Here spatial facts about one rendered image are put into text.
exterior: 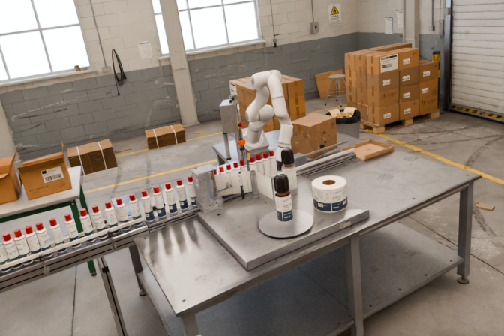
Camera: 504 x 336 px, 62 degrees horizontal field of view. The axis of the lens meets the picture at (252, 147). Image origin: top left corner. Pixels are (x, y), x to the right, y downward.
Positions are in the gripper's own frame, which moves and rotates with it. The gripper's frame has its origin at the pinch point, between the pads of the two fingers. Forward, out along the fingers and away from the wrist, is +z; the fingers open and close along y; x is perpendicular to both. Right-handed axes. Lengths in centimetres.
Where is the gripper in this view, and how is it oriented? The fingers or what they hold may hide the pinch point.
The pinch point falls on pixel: (279, 167)
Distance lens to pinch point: 299.5
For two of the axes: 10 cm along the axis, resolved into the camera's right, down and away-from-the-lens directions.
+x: 8.6, 0.7, 5.0
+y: 4.8, 2.3, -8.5
